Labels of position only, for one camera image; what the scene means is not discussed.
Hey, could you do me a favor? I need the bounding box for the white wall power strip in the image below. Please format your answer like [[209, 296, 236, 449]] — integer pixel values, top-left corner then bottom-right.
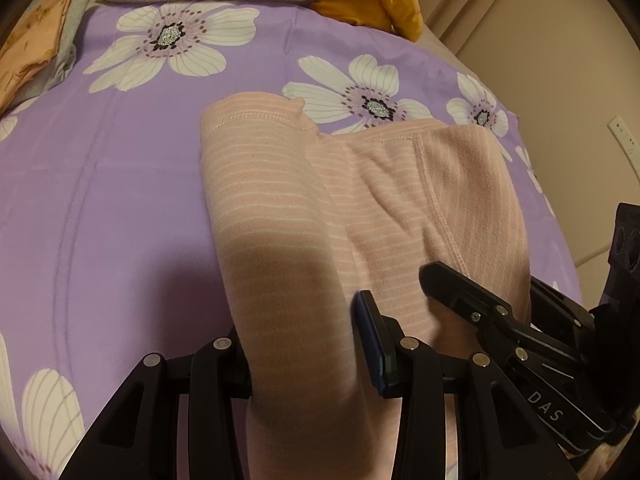
[[608, 116, 640, 179]]

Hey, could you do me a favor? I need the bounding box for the pink striped small garment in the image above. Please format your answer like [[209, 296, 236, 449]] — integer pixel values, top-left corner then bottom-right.
[[201, 93, 529, 479]]

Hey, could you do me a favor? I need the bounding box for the purple floral bed sheet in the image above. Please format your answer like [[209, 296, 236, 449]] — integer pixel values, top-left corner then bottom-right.
[[1, 1, 577, 479]]

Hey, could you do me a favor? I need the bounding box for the orange floral folded cloth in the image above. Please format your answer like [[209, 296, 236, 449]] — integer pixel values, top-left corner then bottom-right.
[[1, 0, 72, 112]]

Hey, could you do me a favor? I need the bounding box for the grey folded cloth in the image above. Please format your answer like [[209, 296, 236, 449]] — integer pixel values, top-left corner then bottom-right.
[[9, 0, 94, 107]]

